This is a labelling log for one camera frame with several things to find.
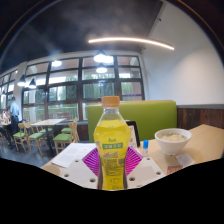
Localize hanging ceiling lamps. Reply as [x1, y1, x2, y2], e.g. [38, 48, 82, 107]
[16, 49, 115, 90]

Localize light wooden dining table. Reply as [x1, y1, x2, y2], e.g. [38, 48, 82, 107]
[30, 118, 68, 156]

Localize yellow drink bottle orange cap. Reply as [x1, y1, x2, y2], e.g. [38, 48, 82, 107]
[93, 95, 132, 191]

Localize wooden chairs with green seats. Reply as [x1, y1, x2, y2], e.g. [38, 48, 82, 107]
[0, 117, 81, 158]

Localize small blue-capped bottle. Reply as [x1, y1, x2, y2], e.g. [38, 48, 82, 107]
[142, 139, 150, 158]

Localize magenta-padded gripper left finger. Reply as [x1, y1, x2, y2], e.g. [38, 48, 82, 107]
[61, 147, 101, 190]

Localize white bowl with food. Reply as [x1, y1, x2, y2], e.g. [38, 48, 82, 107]
[154, 127, 193, 157]

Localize person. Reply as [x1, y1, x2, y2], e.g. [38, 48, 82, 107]
[8, 96, 21, 136]
[0, 109, 10, 141]

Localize white printed paper sheet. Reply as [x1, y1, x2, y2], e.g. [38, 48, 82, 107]
[50, 142, 98, 169]

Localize white paper napkin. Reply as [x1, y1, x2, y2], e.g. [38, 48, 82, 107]
[175, 152, 196, 168]

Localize long curved light strip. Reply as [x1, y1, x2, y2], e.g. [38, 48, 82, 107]
[87, 36, 175, 51]

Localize large dark-framed window wall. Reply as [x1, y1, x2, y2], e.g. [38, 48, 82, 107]
[0, 54, 146, 123]

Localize green upholstered booth bench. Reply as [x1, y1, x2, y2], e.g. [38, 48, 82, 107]
[86, 100, 178, 144]

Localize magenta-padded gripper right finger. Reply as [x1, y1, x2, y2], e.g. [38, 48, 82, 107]
[124, 145, 167, 190]

